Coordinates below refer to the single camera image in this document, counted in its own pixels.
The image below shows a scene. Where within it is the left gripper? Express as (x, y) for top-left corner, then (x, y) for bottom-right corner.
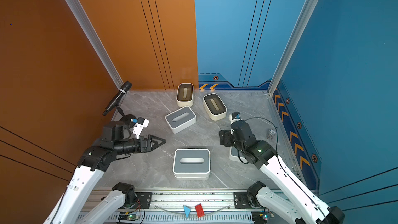
(115, 134), (166, 156)

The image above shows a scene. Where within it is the grey lid tissue box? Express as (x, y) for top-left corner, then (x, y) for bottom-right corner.
(229, 147), (247, 163)
(173, 148), (211, 177)
(165, 106), (197, 134)

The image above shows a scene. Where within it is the bamboo lid tissue box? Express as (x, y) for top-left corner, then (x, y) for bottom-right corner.
(175, 177), (209, 181)

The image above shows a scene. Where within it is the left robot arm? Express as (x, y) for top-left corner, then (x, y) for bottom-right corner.
(44, 121), (166, 224)

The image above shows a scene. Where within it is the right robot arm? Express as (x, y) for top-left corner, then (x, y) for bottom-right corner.
(219, 120), (345, 224)

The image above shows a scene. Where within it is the cream tissue box angled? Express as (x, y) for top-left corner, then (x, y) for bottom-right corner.
(203, 93), (227, 121)

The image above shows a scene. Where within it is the cream tissue box rear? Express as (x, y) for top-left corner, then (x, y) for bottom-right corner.
(176, 83), (194, 107)

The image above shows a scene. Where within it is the black microphone on stand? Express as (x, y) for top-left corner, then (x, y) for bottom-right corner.
(102, 81), (137, 127)

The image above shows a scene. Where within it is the small clear bottle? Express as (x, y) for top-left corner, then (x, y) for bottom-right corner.
(266, 129), (276, 140)

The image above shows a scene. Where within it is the red block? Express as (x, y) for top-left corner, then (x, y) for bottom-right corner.
(195, 204), (205, 218)

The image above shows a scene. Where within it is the blue triangle piece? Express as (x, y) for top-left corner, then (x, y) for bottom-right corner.
(183, 205), (191, 218)

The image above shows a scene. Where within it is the left circuit board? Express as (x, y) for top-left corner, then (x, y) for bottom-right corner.
(118, 212), (141, 223)

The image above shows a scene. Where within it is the circuit board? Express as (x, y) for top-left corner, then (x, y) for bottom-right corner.
(118, 212), (141, 223)
(251, 212), (275, 224)

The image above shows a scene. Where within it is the right circuit board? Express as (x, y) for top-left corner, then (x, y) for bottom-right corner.
(251, 212), (275, 224)

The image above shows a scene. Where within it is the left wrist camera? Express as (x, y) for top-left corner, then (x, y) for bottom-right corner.
(131, 117), (150, 139)

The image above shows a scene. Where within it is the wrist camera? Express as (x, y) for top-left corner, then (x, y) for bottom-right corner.
(131, 117), (150, 139)
(229, 112), (241, 123)

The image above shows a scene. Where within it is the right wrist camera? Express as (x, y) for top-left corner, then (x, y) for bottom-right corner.
(229, 112), (241, 123)

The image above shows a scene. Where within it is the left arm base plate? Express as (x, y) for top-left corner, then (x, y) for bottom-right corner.
(122, 192), (152, 210)

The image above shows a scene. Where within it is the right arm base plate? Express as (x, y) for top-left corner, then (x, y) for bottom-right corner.
(233, 192), (260, 209)

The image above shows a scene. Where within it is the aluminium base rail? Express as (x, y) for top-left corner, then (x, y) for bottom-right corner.
(78, 190), (289, 224)

